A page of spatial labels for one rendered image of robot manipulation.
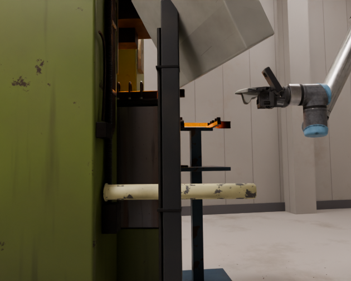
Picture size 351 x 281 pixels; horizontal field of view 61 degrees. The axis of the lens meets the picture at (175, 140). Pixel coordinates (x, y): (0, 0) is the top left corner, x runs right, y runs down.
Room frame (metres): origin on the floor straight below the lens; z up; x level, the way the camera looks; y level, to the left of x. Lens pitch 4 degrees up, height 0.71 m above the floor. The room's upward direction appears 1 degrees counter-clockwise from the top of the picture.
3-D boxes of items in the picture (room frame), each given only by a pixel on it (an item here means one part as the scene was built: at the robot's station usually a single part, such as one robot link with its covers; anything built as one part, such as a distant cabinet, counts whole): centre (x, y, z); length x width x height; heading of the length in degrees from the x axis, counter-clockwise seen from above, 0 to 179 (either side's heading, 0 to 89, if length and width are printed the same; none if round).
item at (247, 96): (1.23, -0.30, 0.98); 0.09 x 0.03 x 0.06; 87
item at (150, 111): (1.31, 0.28, 0.69); 0.56 x 0.38 x 0.45; 87
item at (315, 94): (1.24, -0.57, 0.98); 0.12 x 0.09 x 0.10; 87
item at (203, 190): (0.89, -0.01, 0.62); 0.44 x 0.05 x 0.05; 87
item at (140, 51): (1.56, 0.18, 1.27); 0.09 x 0.02 x 0.17; 177
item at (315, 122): (1.25, -0.58, 0.86); 0.12 x 0.09 x 0.12; 159
